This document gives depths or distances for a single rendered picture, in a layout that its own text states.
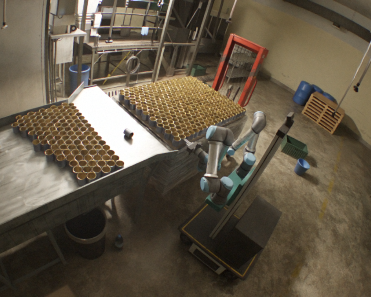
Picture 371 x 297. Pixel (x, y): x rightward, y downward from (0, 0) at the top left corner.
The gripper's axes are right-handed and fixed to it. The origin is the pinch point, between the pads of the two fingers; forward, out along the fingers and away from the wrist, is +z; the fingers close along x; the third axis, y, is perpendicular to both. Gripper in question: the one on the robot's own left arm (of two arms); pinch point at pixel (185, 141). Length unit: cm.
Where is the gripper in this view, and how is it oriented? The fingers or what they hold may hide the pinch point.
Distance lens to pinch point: 209.3
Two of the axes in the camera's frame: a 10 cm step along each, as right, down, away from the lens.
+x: 6.9, -3.3, 6.5
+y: -2.3, 7.4, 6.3
